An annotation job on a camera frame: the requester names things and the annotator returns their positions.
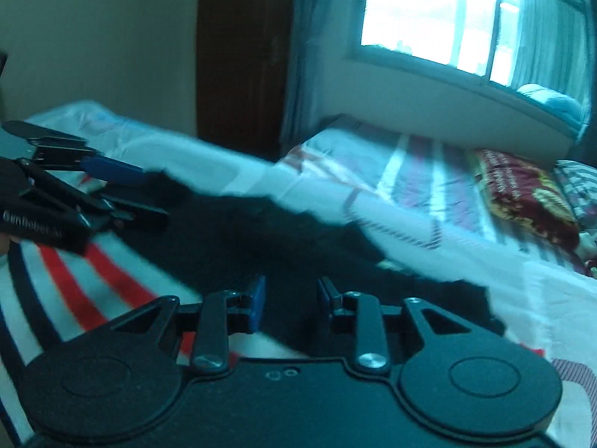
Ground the blue curtain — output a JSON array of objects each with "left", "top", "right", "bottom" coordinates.
[
  {"left": 510, "top": 0, "right": 594, "bottom": 103},
  {"left": 280, "top": 0, "right": 370, "bottom": 159}
]

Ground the white patterned bed sheet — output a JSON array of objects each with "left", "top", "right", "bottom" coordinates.
[{"left": 25, "top": 99, "right": 597, "bottom": 448}]

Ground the striped knitted sweater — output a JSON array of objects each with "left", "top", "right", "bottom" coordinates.
[{"left": 0, "top": 168, "right": 509, "bottom": 448}]

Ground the blue cushion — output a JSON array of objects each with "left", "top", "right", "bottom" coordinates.
[{"left": 515, "top": 83, "right": 592, "bottom": 141}]

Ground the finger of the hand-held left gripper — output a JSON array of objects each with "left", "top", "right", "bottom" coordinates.
[
  {"left": 2, "top": 120, "right": 148, "bottom": 188},
  {"left": 91, "top": 189, "right": 169, "bottom": 233}
]

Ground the dark wooden door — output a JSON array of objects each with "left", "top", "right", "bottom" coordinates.
[{"left": 196, "top": 0, "right": 296, "bottom": 159}]

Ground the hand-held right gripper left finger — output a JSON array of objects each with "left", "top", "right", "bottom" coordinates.
[{"left": 109, "top": 275, "right": 268, "bottom": 375}]

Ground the dark red patterned pillow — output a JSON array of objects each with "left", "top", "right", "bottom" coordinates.
[{"left": 469, "top": 148, "right": 581, "bottom": 250}]

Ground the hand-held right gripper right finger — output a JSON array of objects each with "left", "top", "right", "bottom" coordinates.
[{"left": 316, "top": 276, "right": 483, "bottom": 375}]

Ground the window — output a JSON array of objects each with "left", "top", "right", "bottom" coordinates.
[{"left": 359, "top": 0, "right": 589, "bottom": 101}]

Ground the folded striped blanket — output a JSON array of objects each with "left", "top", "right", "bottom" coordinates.
[{"left": 280, "top": 114, "right": 588, "bottom": 262}]

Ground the striped pillow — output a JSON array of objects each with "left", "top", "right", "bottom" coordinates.
[{"left": 553, "top": 159, "right": 597, "bottom": 230}]

